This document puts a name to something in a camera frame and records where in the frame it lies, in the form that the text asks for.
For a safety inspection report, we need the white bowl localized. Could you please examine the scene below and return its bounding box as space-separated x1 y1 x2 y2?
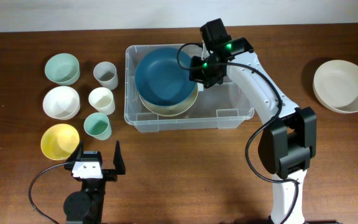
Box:
42 86 80 120

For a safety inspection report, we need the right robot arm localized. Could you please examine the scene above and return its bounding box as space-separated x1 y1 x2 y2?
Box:
189 37 317 223

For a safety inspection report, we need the cream plate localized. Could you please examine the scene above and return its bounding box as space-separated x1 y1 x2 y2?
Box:
140 85 198 117

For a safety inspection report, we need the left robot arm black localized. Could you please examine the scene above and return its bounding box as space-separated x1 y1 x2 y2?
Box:
63 141 126 223

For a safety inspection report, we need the clear plastic storage container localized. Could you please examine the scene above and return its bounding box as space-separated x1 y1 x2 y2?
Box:
124 44 254 133

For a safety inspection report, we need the left black cable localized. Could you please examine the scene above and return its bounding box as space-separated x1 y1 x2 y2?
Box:
27 161 74 224

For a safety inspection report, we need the mint green bowl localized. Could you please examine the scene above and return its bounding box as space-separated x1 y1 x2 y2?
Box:
44 53 80 85

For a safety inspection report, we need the grey cup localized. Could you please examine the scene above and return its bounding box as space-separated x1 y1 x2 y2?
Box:
93 62 119 90

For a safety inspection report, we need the right black cable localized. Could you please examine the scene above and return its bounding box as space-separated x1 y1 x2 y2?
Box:
176 42 300 224

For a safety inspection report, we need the beige plate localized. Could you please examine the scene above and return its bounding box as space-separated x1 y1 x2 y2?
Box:
313 60 358 113

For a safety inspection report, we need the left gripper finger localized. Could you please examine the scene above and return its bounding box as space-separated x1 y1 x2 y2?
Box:
68 141 83 162
113 141 126 175

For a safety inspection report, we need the black cable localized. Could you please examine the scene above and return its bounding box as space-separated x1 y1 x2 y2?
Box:
176 42 300 224
27 161 74 224

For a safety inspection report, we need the yellow bowl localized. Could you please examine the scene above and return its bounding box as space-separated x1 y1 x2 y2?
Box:
40 124 80 161

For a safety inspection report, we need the cream cup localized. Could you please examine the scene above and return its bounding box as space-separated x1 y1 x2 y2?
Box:
88 87 116 115

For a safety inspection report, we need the mint green cup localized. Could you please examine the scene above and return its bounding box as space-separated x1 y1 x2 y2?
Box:
84 113 112 141

